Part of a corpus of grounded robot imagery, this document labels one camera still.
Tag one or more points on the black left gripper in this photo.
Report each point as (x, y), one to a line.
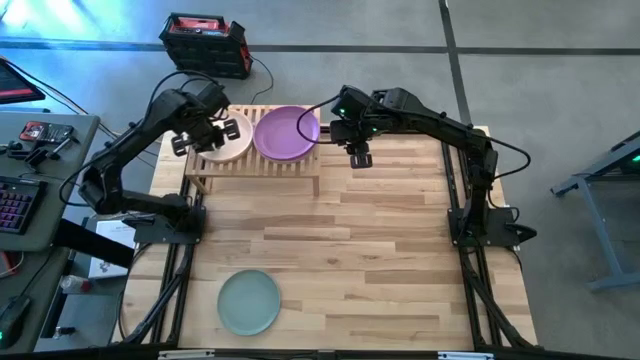
(205, 132)

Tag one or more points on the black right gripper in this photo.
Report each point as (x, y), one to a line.
(352, 130)

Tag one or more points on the peach plastic plate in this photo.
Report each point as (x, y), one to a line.
(242, 150)

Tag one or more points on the purple plastic plate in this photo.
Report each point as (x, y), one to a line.
(280, 135)

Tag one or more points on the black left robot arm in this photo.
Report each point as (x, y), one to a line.
(125, 150)

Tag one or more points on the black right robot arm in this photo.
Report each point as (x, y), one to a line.
(450, 127)

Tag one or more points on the slatted wooden shelf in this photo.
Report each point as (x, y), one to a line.
(280, 168)

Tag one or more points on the red black tool case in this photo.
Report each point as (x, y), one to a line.
(206, 46)

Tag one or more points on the grey desk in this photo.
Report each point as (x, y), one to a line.
(75, 130)

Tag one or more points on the white paper booklet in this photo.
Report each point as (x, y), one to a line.
(112, 250)

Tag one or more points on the red black handheld device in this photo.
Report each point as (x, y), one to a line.
(46, 132)

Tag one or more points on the black desk clamp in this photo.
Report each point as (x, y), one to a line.
(42, 152)

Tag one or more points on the pale green plastic plate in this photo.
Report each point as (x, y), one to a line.
(248, 302)

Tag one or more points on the clear plastic bottle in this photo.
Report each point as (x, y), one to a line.
(75, 284)

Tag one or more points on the dark screen with red stripe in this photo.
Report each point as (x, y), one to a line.
(15, 82)

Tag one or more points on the black backlit keyboard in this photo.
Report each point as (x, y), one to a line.
(17, 204)

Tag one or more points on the black computer mouse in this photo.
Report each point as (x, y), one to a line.
(11, 320)

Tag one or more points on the black aluminium rig frame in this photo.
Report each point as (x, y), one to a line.
(449, 180)

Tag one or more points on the grey metal table frame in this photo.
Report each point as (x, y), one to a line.
(600, 225)

